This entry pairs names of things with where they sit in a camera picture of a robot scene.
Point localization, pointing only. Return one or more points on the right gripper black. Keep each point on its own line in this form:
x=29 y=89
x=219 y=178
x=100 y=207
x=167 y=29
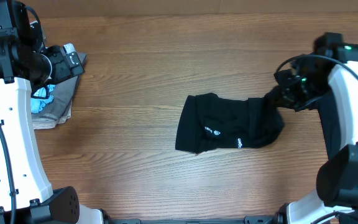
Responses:
x=287 y=96

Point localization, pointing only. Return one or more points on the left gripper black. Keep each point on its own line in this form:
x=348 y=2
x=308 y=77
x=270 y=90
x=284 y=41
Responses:
x=64 y=71

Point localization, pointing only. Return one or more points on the black polo shirt Sydrogen logo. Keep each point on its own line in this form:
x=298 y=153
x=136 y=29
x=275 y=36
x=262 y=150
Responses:
x=208 y=122

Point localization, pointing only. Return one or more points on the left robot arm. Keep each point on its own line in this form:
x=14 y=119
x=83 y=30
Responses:
x=26 y=195

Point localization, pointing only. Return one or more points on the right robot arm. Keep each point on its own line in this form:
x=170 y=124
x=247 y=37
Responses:
x=336 y=191

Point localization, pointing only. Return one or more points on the folded grey garment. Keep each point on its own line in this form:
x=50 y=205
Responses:
x=65 y=91

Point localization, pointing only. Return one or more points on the black t-shirt white label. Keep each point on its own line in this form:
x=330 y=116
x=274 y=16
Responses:
x=338 y=108

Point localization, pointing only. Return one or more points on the folded light blue shirt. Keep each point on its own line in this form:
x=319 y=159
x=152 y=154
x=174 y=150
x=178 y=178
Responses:
x=41 y=98

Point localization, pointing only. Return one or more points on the folded beige garment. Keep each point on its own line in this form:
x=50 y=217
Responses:
x=52 y=115

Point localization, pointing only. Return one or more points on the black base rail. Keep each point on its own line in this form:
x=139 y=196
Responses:
x=246 y=220

